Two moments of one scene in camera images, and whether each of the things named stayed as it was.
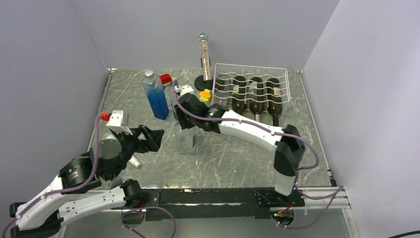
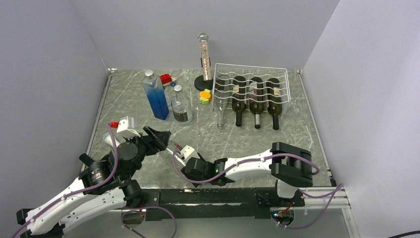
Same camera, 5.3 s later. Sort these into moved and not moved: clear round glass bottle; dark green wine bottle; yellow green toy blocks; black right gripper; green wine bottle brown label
Moved: black right gripper; clear round glass bottle
Not moved: yellow green toy blocks; green wine bottle brown label; dark green wine bottle
